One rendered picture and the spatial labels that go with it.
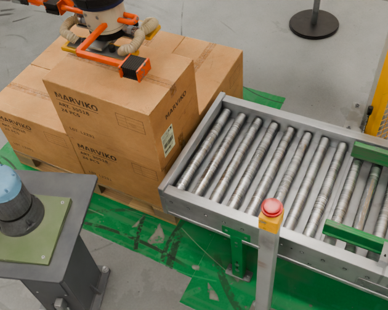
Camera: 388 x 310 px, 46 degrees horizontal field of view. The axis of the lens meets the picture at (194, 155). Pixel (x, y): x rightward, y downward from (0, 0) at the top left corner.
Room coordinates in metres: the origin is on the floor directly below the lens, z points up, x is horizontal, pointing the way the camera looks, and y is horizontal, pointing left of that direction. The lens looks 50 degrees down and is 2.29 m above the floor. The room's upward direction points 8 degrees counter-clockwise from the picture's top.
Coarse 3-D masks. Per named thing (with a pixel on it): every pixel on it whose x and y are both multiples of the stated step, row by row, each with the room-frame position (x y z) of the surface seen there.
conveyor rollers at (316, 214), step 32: (256, 128) 1.58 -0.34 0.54; (288, 128) 1.54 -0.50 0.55; (192, 160) 1.42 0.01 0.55; (256, 160) 1.36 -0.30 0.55; (320, 160) 1.32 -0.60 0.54; (352, 160) 1.30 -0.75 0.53; (192, 192) 1.23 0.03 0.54; (224, 192) 1.22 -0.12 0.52; (256, 192) 1.18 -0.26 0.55; (320, 192) 1.13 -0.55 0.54; (352, 192) 1.12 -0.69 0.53; (288, 224) 0.99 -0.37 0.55; (352, 224) 0.96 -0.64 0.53; (384, 224) 0.93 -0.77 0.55
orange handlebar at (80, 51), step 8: (32, 0) 1.87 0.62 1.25; (40, 0) 1.85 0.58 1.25; (64, 8) 1.77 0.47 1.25; (72, 8) 1.75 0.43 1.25; (128, 16) 1.65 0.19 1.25; (136, 16) 1.63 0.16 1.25; (104, 24) 1.60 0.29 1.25; (128, 24) 1.60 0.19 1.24; (96, 32) 1.56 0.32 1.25; (88, 40) 1.51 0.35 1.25; (80, 48) 1.46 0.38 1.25; (80, 56) 1.43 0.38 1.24; (88, 56) 1.41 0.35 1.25; (96, 56) 1.40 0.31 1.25; (104, 56) 1.40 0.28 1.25; (112, 64) 1.36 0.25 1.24
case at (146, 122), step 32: (64, 64) 1.79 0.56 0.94; (96, 64) 1.76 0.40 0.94; (160, 64) 1.69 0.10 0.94; (192, 64) 1.69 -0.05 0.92; (64, 96) 1.64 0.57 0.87; (96, 96) 1.53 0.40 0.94; (128, 96) 1.50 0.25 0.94; (160, 96) 1.48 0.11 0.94; (192, 96) 1.66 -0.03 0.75; (64, 128) 1.70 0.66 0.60; (96, 128) 1.56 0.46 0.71; (128, 128) 1.44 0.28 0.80; (160, 128) 1.42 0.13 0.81; (192, 128) 1.63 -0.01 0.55; (160, 160) 1.38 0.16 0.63
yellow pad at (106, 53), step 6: (78, 36) 1.72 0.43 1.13; (66, 42) 1.69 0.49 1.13; (78, 42) 1.67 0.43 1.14; (66, 48) 1.65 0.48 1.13; (72, 48) 1.64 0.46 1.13; (108, 48) 1.57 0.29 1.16; (114, 48) 1.57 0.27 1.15; (102, 54) 1.56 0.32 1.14; (108, 54) 1.56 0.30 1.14; (114, 54) 1.55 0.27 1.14; (132, 54) 1.54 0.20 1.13; (138, 54) 1.56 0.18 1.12
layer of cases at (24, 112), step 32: (160, 32) 2.52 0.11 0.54; (32, 64) 2.36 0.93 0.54; (224, 64) 2.12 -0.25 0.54; (0, 96) 2.09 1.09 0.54; (32, 96) 2.06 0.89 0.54; (32, 128) 1.86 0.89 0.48; (64, 160) 1.78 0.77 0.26; (96, 160) 1.63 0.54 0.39; (128, 160) 1.50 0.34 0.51; (128, 192) 1.55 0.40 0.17
